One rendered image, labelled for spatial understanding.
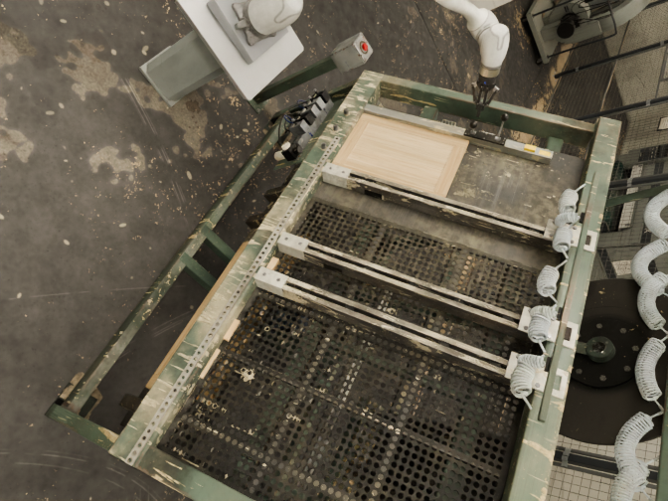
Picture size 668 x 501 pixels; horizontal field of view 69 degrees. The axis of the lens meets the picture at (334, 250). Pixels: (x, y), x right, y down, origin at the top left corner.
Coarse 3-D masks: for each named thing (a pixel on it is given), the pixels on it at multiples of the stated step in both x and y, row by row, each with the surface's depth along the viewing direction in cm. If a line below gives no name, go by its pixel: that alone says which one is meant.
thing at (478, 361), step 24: (264, 288) 200; (288, 288) 192; (312, 288) 192; (336, 312) 188; (360, 312) 188; (384, 336) 186; (408, 336) 178; (432, 336) 178; (456, 360) 175; (480, 360) 176; (504, 360) 172; (528, 360) 156
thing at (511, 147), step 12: (372, 108) 254; (384, 108) 254; (396, 120) 251; (408, 120) 248; (420, 120) 247; (432, 120) 247; (444, 132) 243; (456, 132) 241; (480, 144) 240; (492, 144) 237; (516, 144) 235; (528, 156) 233; (540, 156) 230
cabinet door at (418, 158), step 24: (360, 120) 253; (384, 120) 252; (360, 144) 243; (384, 144) 243; (408, 144) 242; (432, 144) 241; (456, 144) 240; (360, 168) 234; (384, 168) 233; (408, 168) 233; (432, 168) 232; (456, 168) 231; (432, 192) 223
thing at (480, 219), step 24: (336, 168) 227; (360, 192) 227; (384, 192) 220; (408, 192) 218; (456, 216) 211; (480, 216) 208; (504, 216) 207; (576, 216) 184; (528, 240) 204; (552, 240) 195; (576, 240) 194
